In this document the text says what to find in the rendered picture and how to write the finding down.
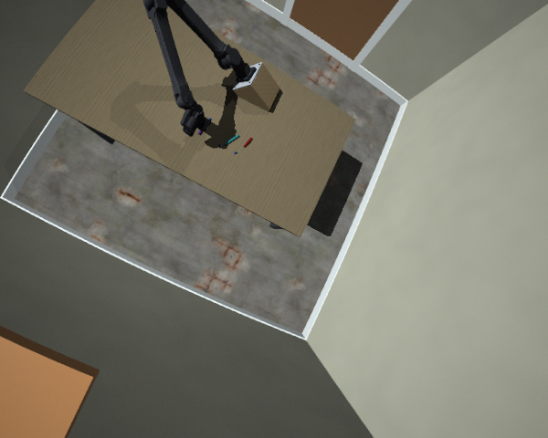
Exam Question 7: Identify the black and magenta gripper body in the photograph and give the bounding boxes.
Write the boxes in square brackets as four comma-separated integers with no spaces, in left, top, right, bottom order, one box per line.
[202,117,211,131]

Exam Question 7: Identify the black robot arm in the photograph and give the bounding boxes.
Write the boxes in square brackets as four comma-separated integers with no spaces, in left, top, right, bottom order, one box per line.
[143,0,257,137]

